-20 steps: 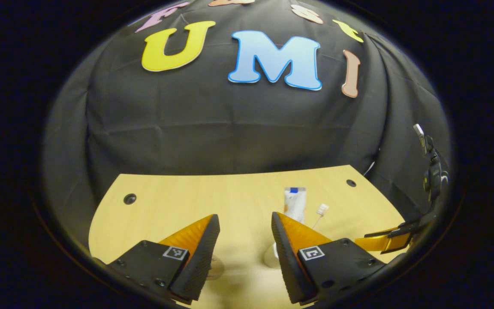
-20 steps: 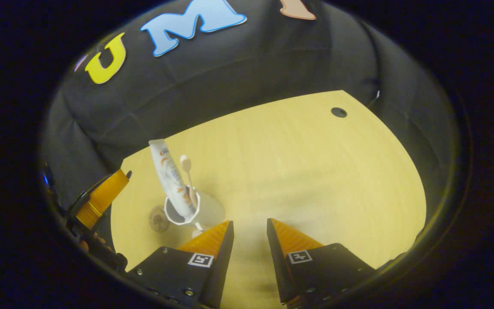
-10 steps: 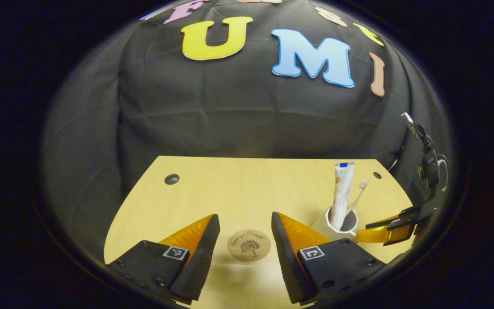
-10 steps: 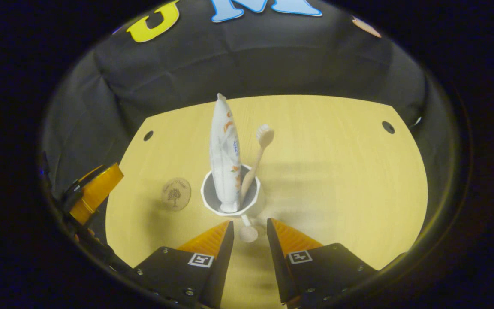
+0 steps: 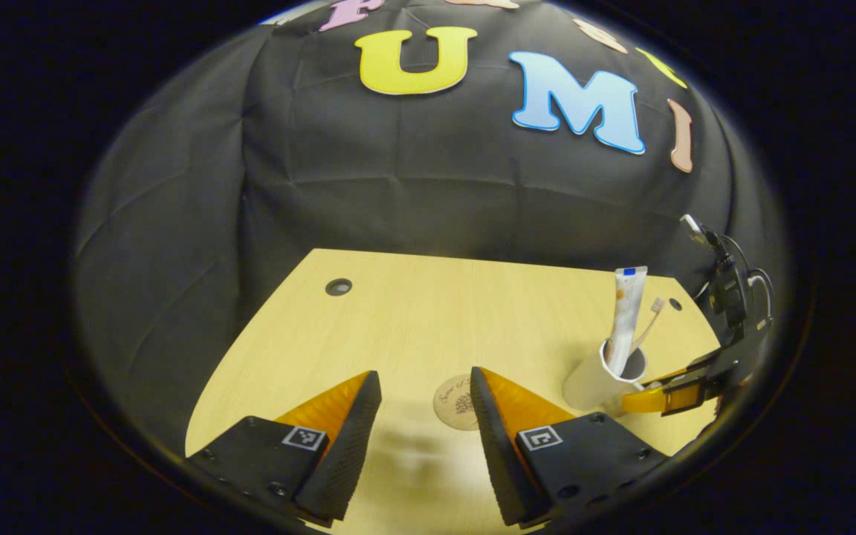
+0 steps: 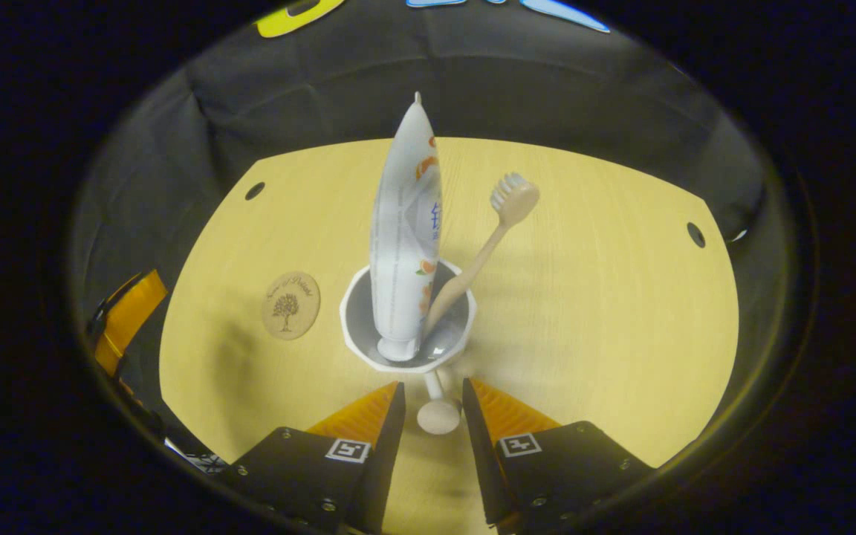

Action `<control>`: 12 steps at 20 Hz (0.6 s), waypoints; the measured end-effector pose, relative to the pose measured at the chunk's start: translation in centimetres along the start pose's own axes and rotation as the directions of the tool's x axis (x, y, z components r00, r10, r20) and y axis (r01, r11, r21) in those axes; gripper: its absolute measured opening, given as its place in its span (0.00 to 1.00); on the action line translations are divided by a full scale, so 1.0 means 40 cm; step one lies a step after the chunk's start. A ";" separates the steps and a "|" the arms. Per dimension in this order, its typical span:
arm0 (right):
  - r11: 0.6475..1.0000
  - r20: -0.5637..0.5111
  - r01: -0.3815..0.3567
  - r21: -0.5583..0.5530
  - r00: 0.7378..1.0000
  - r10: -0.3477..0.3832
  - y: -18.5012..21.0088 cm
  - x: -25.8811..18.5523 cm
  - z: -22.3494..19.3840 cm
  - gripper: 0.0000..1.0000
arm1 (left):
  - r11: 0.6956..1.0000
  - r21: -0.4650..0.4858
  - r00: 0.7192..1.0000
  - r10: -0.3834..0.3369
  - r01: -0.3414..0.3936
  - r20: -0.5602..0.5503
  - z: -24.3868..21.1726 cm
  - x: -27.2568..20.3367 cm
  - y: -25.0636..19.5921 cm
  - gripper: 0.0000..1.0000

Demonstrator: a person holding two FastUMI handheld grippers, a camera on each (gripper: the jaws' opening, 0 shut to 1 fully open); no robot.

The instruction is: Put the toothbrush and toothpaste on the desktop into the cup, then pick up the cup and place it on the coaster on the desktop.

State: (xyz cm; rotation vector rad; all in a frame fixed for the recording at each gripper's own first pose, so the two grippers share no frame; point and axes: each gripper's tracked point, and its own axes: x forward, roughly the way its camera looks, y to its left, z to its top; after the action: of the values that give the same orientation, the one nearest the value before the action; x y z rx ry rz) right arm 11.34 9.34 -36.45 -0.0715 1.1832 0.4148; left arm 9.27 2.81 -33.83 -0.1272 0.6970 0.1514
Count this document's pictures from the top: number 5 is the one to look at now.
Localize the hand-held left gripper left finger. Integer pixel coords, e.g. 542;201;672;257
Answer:
187;370;383;528

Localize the wooden desktop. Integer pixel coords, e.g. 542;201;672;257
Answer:
185;249;722;535

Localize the white cup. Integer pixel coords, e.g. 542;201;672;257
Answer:
563;338;649;412

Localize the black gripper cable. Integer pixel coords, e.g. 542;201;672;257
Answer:
695;234;775;329

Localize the black backdrop cloth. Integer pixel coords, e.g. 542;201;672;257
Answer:
71;0;789;454

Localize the round cork coaster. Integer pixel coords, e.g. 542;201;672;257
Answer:
432;374;482;432

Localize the wooden toothbrush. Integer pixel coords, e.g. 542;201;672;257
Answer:
632;297;667;354

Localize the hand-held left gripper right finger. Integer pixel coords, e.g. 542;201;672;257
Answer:
470;366;670;528

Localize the white toothpaste tube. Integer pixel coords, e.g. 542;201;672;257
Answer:
606;266;649;377

